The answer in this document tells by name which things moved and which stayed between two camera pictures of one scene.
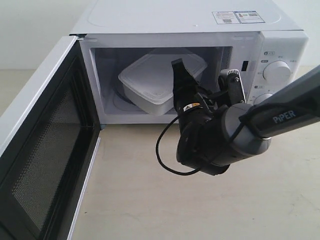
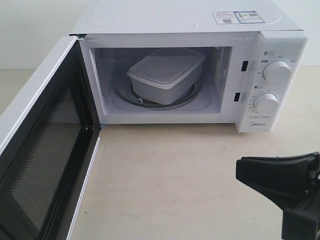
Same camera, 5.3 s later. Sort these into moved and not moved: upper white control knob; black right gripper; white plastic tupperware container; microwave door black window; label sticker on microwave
Moved: white plastic tupperware container; black right gripper
Not moved: label sticker on microwave; microwave door black window; upper white control knob
